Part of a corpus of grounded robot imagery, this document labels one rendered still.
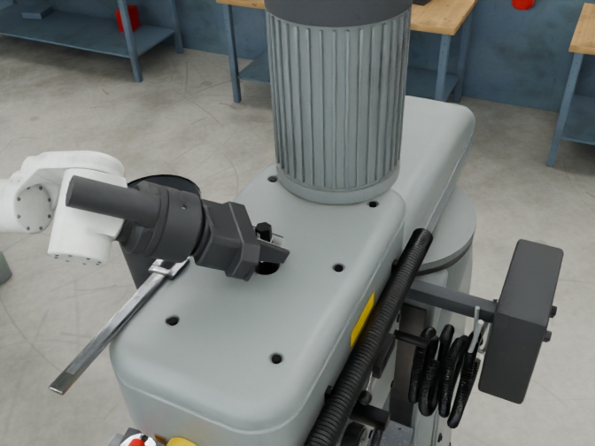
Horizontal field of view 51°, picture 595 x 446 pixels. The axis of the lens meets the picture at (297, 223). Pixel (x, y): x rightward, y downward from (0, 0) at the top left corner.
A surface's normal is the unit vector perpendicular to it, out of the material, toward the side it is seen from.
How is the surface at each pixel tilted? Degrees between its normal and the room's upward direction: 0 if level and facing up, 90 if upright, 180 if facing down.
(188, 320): 0
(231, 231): 30
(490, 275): 0
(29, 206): 80
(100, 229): 51
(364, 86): 90
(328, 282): 0
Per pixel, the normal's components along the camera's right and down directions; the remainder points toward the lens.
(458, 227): -0.04, -0.77
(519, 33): -0.43, 0.58
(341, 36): 0.00, 0.63
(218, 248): 0.29, 0.60
